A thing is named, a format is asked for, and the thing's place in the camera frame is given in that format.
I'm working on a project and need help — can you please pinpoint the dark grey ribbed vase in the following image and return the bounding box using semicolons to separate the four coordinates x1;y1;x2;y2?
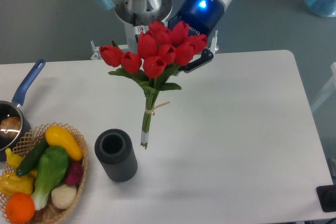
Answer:
94;129;138;182

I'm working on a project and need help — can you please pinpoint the orange fruit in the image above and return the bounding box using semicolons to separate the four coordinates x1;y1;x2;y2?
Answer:
5;194;35;223

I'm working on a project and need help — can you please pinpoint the white frame at right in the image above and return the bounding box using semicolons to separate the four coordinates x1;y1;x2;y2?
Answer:
310;62;335;114

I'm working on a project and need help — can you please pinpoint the white garlic bulb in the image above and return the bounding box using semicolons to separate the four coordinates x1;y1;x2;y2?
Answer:
51;184;77;209

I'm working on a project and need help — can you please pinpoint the brown bread roll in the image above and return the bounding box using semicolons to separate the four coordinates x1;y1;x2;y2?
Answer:
1;116;21;140

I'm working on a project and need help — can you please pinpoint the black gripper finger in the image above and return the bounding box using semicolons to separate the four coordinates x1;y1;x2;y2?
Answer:
178;48;214;73

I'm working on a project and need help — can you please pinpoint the blue handled saucepan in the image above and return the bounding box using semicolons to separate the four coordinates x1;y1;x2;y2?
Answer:
1;59;46;162

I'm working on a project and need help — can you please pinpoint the yellow banana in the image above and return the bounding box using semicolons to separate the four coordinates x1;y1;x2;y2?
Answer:
5;148;24;169

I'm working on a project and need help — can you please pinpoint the black device at edge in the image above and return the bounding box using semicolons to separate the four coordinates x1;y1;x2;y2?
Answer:
316;185;336;212

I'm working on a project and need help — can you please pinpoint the yellow squash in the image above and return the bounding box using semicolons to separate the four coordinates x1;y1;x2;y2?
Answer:
45;125;83;161

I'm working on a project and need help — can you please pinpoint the green bok choy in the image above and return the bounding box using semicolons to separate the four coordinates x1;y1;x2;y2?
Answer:
31;146;69;211

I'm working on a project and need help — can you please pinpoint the red tulip bouquet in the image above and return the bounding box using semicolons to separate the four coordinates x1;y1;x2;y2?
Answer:
99;21;208;147

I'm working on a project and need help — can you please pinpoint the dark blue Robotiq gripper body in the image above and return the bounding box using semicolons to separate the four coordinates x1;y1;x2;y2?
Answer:
168;0;224;36

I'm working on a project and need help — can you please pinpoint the yellow bell pepper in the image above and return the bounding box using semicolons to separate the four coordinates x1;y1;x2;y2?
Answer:
1;172;34;198

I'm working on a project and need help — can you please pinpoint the dark green cucumber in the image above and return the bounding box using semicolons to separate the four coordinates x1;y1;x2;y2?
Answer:
16;138;49;176

